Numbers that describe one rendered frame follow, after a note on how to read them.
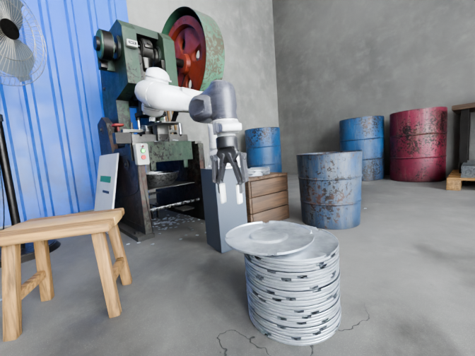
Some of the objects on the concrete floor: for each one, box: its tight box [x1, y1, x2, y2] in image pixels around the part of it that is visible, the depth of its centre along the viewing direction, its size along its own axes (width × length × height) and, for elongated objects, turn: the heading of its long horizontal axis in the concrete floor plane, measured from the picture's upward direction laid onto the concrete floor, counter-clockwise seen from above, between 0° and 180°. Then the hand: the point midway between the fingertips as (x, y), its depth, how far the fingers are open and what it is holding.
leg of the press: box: [98, 117, 155, 242], centre depth 180 cm, size 92×12×90 cm
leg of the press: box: [154, 141, 206, 220], centre depth 216 cm, size 92×12×90 cm
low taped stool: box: [0, 208, 132, 342], centre depth 84 cm, size 34×24×34 cm
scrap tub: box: [296, 150, 363, 230], centre depth 160 cm, size 42×42×48 cm
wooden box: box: [245, 172, 289, 223], centre depth 178 cm, size 40×38×35 cm
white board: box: [94, 153, 119, 234], centre depth 186 cm, size 14×50×59 cm
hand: (230, 194), depth 81 cm, fingers open, 6 cm apart
